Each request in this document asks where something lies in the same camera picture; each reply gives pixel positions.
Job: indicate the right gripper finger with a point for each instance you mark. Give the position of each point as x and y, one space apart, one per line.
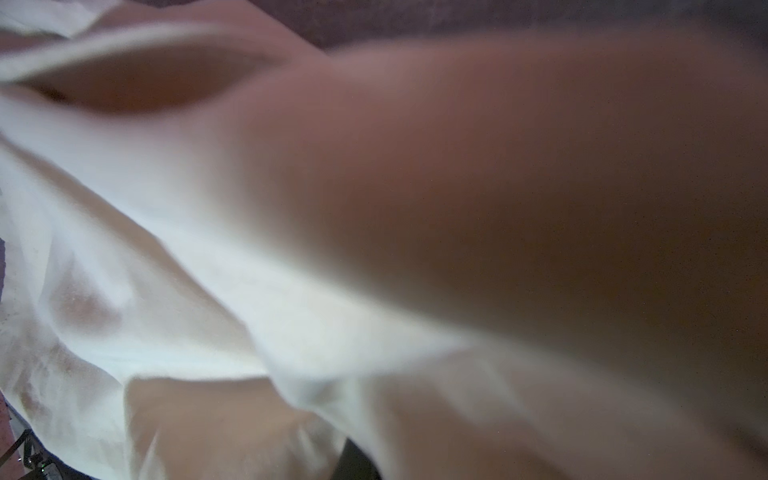
354 464

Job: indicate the beige shorts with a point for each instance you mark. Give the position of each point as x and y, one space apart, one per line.
527 254

